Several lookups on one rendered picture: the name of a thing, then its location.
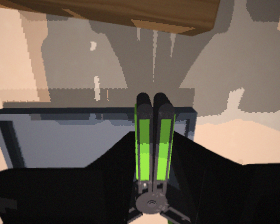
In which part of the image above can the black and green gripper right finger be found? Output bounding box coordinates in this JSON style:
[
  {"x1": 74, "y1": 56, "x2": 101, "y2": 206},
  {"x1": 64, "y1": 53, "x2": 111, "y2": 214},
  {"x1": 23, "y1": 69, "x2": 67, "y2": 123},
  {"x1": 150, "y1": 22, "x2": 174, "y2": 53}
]
[{"x1": 170, "y1": 131, "x2": 280, "y2": 224}]

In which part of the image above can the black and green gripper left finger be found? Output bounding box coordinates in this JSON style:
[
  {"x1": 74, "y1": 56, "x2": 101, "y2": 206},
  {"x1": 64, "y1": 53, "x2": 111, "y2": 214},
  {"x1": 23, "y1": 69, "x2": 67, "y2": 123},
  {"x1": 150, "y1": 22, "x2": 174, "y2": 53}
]
[{"x1": 0, "y1": 131, "x2": 136, "y2": 224}]

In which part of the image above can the black spring clamp with green grips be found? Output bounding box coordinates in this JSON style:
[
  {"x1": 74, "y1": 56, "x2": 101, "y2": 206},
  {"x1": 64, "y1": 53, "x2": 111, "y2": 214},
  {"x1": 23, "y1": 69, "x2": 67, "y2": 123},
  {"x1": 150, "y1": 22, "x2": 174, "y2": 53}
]
[{"x1": 127, "y1": 92, "x2": 191, "y2": 224}]

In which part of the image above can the dark grey shallow tray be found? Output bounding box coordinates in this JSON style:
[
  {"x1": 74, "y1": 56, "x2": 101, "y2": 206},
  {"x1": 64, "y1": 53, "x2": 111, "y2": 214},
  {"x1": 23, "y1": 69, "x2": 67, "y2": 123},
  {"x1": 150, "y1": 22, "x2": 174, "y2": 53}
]
[{"x1": 0, "y1": 107, "x2": 197, "y2": 168}]

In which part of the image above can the light brown wooden board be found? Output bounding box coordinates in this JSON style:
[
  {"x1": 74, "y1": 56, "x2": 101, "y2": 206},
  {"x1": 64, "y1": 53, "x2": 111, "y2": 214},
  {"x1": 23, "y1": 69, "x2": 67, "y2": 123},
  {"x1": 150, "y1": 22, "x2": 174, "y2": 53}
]
[{"x1": 0, "y1": 0, "x2": 220, "y2": 36}]

